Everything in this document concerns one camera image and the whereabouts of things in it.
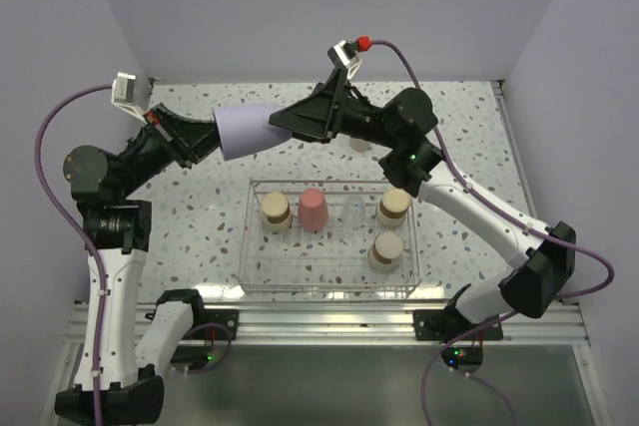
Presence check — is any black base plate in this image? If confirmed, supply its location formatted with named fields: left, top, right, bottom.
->
left=196, top=308, right=240, bottom=341
left=412, top=309, right=479, bottom=343

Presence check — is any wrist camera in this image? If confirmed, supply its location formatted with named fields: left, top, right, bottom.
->
left=327, top=36, right=372, bottom=81
left=111, top=72, right=152, bottom=123

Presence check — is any tall beige cup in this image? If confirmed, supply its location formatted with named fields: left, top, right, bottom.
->
left=349, top=138, right=371, bottom=153

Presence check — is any red plastic cup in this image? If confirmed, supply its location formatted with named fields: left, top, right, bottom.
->
left=298, top=188, right=328, bottom=231

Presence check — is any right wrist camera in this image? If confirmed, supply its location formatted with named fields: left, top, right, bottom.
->
left=327, top=36, right=372, bottom=81

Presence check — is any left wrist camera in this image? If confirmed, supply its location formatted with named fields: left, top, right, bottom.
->
left=111, top=72, right=152, bottom=123

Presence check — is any cream steel cup brown band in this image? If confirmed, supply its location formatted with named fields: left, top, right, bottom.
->
left=375, top=189, right=411, bottom=227

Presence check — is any steel cup back row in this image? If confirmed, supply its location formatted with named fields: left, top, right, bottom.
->
left=367, top=231, right=404, bottom=273

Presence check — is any aluminium mounting rail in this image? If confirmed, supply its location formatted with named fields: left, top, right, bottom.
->
left=63, top=298, right=585, bottom=346

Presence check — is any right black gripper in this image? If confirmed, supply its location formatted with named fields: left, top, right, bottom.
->
left=264, top=67, right=400, bottom=150

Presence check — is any purple plastic cup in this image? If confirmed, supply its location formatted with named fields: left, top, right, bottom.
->
left=215, top=104, right=292, bottom=162

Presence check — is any clear glass cup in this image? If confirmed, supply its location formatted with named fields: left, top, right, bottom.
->
left=341, top=196, right=367, bottom=231

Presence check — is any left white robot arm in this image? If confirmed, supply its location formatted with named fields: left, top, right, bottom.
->
left=55, top=105, right=235, bottom=425

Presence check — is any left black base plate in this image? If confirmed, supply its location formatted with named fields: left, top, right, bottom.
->
left=196, top=308, right=240, bottom=341

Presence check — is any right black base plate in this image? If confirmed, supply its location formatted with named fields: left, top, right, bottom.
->
left=412, top=309, right=479, bottom=343

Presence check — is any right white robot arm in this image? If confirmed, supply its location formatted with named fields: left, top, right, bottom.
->
left=270, top=69, right=576, bottom=339

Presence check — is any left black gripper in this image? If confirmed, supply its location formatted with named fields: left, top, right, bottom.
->
left=118, top=103, right=237, bottom=198

